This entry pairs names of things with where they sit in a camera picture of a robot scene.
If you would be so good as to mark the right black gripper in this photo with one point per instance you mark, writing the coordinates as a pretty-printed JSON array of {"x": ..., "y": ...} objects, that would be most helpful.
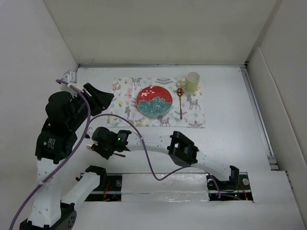
[{"x": 99, "y": 148}]

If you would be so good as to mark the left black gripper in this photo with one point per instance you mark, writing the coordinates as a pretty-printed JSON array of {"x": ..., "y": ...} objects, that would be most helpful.
[{"x": 100, "y": 100}]

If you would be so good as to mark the copper fork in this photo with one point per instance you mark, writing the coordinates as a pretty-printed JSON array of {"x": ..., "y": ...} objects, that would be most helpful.
[{"x": 105, "y": 154}]

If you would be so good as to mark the red and teal plate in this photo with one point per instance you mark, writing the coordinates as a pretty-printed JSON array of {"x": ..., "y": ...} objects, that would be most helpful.
[{"x": 154, "y": 101}]

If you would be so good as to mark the animal print cloth placemat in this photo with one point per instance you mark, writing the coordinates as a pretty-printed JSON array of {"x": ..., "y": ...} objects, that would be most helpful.
[{"x": 123, "y": 110}]

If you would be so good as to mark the copper spoon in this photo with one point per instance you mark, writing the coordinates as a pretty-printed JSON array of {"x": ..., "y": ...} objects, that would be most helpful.
[{"x": 180, "y": 94}]

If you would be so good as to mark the pale yellow mug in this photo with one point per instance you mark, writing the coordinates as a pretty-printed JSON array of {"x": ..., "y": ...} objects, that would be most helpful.
[{"x": 190, "y": 82}]

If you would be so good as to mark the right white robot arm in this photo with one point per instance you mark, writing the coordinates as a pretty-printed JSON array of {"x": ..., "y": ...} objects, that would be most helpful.
[{"x": 178, "y": 147}]

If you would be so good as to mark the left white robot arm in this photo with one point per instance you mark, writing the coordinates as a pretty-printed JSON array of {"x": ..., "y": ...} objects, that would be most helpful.
[{"x": 50, "y": 210}]

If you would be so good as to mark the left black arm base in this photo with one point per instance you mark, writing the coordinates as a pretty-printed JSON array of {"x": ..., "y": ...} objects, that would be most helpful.
[{"x": 110, "y": 193}]

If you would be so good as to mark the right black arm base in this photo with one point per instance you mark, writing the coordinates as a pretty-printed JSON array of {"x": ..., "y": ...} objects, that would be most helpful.
[{"x": 218, "y": 191}]

